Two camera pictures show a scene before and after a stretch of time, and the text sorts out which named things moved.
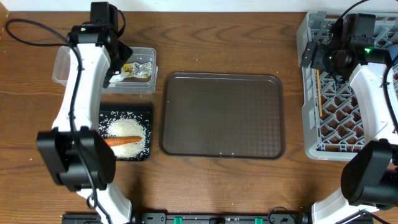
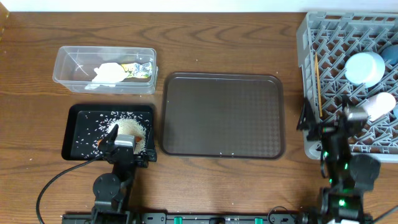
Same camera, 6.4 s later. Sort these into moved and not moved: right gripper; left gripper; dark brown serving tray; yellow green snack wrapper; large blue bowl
Moved: right gripper; left gripper
Not moved: large blue bowl; yellow green snack wrapper; dark brown serving tray
